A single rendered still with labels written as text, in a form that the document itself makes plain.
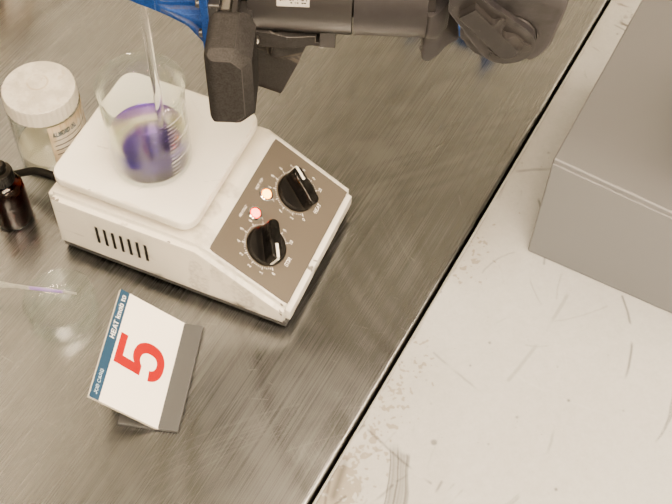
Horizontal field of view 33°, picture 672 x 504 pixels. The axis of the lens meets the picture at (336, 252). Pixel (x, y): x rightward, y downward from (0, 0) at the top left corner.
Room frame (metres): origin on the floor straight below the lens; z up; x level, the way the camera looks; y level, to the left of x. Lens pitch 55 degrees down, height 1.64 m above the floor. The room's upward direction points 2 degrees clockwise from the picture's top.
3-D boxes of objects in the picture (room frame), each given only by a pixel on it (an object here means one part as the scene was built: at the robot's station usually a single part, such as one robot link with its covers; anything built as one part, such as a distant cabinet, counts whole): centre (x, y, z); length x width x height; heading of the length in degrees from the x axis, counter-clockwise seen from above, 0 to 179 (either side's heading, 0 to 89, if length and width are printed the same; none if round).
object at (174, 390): (0.40, 0.13, 0.92); 0.09 x 0.06 x 0.04; 174
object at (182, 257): (0.54, 0.11, 0.94); 0.22 x 0.13 x 0.08; 69
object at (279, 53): (0.55, 0.04, 1.11); 0.07 x 0.06 x 0.07; 177
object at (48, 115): (0.61, 0.24, 0.94); 0.06 x 0.06 x 0.08
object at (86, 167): (0.55, 0.14, 0.98); 0.12 x 0.12 x 0.01; 69
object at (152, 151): (0.54, 0.14, 1.03); 0.07 x 0.06 x 0.08; 154
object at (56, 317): (0.45, 0.21, 0.91); 0.06 x 0.06 x 0.02
